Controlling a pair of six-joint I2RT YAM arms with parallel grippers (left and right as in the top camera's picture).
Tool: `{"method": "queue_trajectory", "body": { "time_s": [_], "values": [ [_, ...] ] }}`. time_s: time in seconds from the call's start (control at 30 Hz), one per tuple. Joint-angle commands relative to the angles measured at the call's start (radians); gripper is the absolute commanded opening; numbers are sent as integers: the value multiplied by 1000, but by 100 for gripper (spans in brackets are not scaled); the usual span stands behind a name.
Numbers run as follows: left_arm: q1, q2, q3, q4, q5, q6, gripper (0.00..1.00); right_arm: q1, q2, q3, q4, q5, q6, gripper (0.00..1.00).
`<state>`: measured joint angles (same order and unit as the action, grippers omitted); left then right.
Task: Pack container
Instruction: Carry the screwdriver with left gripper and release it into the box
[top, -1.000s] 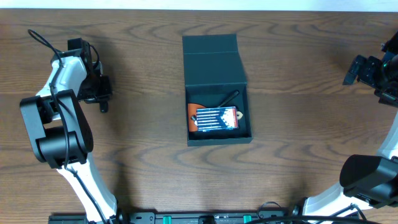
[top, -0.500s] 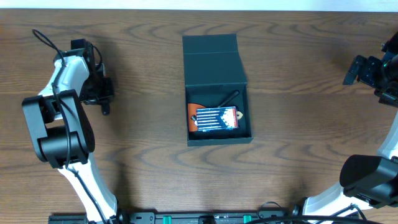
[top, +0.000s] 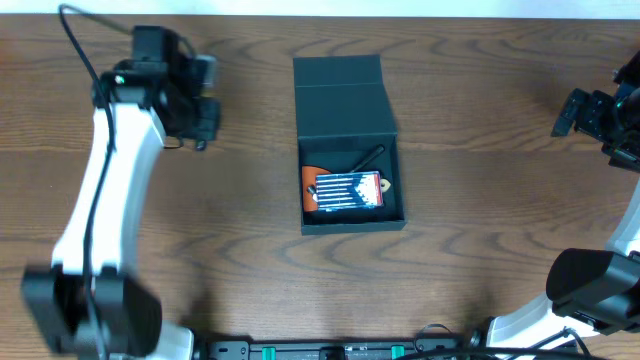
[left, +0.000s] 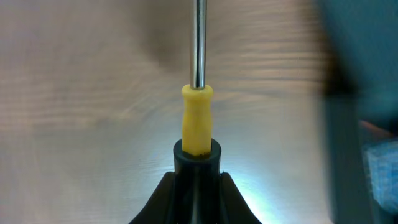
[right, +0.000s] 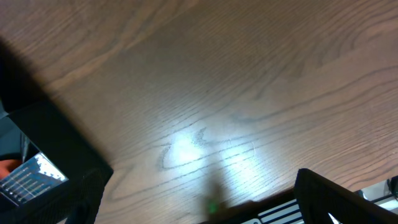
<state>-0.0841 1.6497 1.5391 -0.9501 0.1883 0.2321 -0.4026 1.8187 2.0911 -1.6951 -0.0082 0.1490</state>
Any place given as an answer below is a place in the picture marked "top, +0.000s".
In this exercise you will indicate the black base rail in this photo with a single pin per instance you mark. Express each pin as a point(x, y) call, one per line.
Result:
point(434, 341)

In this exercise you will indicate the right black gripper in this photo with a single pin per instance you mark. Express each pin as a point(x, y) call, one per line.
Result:
point(628, 153)

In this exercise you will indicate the blue precision screwdriver set case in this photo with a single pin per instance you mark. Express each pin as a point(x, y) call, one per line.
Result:
point(355, 190)

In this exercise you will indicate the small steel claw hammer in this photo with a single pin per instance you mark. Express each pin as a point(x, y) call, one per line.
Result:
point(378, 150)

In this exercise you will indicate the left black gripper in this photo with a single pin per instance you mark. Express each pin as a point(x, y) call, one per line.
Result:
point(206, 120)

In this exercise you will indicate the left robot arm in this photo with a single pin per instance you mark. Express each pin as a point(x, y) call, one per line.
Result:
point(88, 303)

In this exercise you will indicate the dark green box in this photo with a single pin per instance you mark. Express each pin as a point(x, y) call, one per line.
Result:
point(342, 113)

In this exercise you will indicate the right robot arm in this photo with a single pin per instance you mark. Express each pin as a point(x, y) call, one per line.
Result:
point(588, 292)

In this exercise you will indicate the orange scraper wooden handle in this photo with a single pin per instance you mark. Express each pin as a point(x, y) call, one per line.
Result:
point(308, 178)

